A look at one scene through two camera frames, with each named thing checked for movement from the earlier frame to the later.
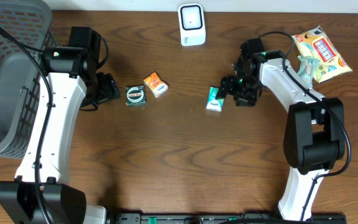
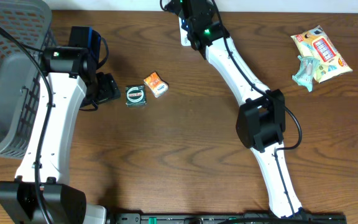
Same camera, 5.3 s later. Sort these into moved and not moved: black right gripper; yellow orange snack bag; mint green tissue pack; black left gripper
Moved: black right gripper
Not moved: mint green tissue pack; black left gripper; yellow orange snack bag
